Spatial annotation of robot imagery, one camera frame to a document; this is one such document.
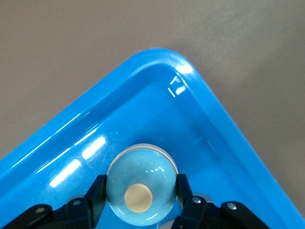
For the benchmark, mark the blue plastic tray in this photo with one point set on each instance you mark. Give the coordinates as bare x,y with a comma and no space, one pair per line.
166,119

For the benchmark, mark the light blue call bell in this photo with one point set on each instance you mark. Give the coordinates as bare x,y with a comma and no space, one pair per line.
143,171

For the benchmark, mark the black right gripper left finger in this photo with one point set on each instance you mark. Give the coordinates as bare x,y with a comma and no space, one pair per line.
78,212

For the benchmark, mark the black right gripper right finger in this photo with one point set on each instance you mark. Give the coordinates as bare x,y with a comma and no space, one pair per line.
197,212

